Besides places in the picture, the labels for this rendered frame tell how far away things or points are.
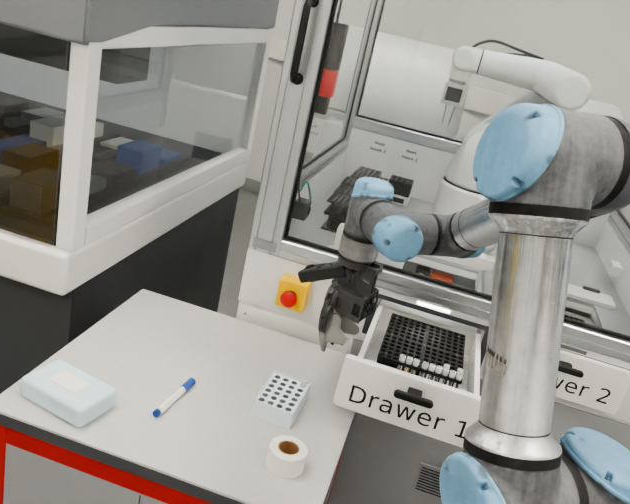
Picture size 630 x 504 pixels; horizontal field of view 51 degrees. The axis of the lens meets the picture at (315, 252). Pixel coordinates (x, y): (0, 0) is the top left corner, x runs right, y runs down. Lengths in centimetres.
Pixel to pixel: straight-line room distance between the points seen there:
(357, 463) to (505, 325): 107
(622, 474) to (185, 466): 69
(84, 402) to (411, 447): 86
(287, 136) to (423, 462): 89
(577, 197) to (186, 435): 81
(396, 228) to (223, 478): 52
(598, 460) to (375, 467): 97
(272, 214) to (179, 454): 62
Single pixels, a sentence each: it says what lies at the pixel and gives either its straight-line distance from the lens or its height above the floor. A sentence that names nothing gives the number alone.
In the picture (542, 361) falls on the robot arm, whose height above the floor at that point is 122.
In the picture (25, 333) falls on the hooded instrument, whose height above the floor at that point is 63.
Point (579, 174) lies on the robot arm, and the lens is 79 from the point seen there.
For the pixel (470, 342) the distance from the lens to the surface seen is 161.
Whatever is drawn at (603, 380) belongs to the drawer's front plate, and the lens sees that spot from 163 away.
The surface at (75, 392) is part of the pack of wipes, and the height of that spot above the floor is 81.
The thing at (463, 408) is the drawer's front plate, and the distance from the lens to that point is 129.
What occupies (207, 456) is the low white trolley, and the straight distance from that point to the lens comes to 123.
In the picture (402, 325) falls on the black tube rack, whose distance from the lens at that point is 152.
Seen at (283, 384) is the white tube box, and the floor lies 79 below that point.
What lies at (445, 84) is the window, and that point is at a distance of 146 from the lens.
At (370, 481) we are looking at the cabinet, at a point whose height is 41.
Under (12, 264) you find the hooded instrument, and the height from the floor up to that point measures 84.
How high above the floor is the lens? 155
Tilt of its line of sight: 21 degrees down
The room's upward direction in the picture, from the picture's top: 13 degrees clockwise
